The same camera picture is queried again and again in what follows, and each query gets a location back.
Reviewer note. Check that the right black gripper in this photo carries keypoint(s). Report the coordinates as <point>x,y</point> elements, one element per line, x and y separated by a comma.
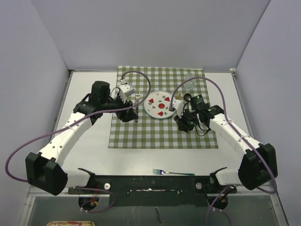
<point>182,125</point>

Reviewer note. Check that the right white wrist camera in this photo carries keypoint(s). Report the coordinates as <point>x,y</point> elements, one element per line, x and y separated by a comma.
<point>177,106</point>

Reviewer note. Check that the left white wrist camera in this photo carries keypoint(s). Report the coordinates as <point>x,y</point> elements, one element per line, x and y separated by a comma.
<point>126,89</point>

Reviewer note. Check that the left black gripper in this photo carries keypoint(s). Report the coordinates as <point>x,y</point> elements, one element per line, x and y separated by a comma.
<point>127,115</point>

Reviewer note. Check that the silver fork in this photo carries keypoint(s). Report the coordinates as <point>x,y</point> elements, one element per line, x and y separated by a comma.
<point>137,99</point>

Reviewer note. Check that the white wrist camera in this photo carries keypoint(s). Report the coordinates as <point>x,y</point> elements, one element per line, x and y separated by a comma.
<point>126,89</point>
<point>177,106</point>

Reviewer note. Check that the black spoon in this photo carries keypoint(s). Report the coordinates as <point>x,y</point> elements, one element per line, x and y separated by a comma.
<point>187,97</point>

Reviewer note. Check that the white plate with strawberries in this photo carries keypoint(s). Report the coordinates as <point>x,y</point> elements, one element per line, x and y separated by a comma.
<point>157,105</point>

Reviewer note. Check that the green white checkered tablecloth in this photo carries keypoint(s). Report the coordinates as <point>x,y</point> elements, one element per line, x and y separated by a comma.
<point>151,133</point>

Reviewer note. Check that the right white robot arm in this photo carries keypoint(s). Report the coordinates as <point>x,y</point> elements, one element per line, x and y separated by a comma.
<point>258,161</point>

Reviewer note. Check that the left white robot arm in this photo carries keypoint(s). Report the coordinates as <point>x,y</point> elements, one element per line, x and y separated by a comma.
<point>44,169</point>

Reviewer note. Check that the yellow rimmed tray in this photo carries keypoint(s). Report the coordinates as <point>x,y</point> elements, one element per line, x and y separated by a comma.
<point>71,223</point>

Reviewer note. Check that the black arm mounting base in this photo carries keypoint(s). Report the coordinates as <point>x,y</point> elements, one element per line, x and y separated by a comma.
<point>157,191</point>

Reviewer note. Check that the iridescent rainbow fork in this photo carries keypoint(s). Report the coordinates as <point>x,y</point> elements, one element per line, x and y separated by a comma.
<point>162,172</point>

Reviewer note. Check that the clear drinking glass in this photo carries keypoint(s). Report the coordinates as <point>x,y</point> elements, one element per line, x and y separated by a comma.
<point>191,83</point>

